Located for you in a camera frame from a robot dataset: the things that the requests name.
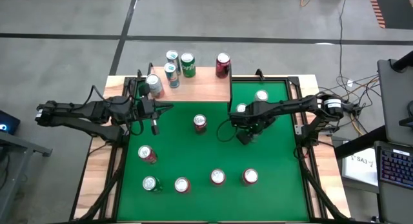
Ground grey laptop lit keyboard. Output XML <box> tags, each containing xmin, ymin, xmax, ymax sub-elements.
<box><xmin>374</xmin><ymin>140</ymin><xmax>413</xmax><ymax>224</ymax></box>

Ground red-orange Fanta can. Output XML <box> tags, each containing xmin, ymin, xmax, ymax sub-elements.
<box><xmin>174</xmin><ymin>177</ymin><xmax>192</xmax><ymax>194</ymax></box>
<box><xmin>210</xmin><ymin>168</ymin><xmax>227</xmax><ymax>187</ymax></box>
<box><xmin>241</xmin><ymin>167</ymin><xmax>259</xmax><ymax>187</ymax></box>

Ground grey metal table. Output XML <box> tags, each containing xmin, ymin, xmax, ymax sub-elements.
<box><xmin>0</xmin><ymin>130</ymin><xmax>53</xmax><ymax>218</ymax></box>

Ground white red can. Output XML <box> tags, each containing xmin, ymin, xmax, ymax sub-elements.
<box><xmin>254</xmin><ymin>89</ymin><xmax>269</xmax><ymax>104</ymax></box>

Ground green table mat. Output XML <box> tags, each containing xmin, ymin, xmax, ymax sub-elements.
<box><xmin>116</xmin><ymin>81</ymin><xmax>310</xmax><ymax>222</ymax></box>

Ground black floor cable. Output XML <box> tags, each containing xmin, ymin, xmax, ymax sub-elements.
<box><xmin>337</xmin><ymin>0</ymin><xmax>349</xmax><ymax>86</ymax></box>

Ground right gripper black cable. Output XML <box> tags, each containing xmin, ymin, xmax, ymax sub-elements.
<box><xmin>216</xmin><ymin>118</ymin><xmax>239</xmax><ymax>143</ymax></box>

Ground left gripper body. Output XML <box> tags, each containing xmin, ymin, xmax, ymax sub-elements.
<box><xmin>132</xmin><ymin>83</ymin><xmax>161</xmax><ymax>136</ymax></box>

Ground grey desk panel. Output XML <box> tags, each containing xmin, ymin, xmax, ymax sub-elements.
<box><xmin>376</xmin><ymin>58</ymin><xmax>413</xmax><ymax>147</ymax></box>

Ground black computer tower blue lights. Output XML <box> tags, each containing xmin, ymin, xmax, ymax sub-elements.
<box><xmin>0</xmin><ymin>110</ymin><xmax>21</xmax><ymax>136</ymax></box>

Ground wooden shelf platform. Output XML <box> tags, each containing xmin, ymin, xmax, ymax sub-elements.
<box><xmin>141</xmin><ymin>61</ymin><xmax>234</xmax><ymax>116</ymax></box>

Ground green Sprite can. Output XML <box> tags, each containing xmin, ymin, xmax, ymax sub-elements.
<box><xmin>180</xmin><ymin>52</ymin><xmax>197</xmax><ymax>79</ymax></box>
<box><xmin>141</xmin><ymin>175</ymin><xmax>163</xmax><ymax>194</ymax></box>
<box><xmin>250</xmin><ymin>130</ymin><xmax>268</xmax><ymax>145</ymax></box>

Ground white SA3 sign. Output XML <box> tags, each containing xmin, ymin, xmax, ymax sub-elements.
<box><xmin>341</xmin><ymin>148</ymin><xmax>379</xmax><ymax>187</ymax></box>

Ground black mat orange stripes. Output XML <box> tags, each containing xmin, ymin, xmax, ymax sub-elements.
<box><xmin>367</xmin><ymin>0</ymin><xmax>413</xmax><ymax>30</ymax></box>

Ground silver grey can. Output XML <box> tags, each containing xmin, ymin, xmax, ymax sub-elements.
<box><xmin>145</xmin><ymin>74</ymin><xmax>165</xmax><ymax>99</ymax></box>

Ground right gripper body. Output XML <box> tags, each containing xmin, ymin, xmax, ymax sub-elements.
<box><xmin>229</xmin><ymin>103</ymin><xmax>277</xmax><ymax>134</ymax></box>

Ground black table frame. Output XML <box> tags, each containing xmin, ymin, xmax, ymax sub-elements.
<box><xmin>69</xmin><ymin>76</ymin><xmax>352</xmax><ymax>224</ymax></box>

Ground red Coca-Cola can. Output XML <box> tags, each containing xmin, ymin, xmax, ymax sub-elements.
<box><xmin>137</xmin><ymin>145</ymin><xmax>158</xmax><ymax>164</ymax></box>
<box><xmin>215</xmin><ymin>52</ymin><xmax>232</xmax><ymax>79</ymax></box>
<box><xmin>192</xmin><ymin>113</ymin><xmax>208</xmax><ymax>134</ymax></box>

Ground black stand bar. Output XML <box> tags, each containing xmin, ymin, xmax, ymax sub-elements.
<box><xmin>334</xmin><ymin>124</ymin><xmax>388</xmax><ymax>159</ymax></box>

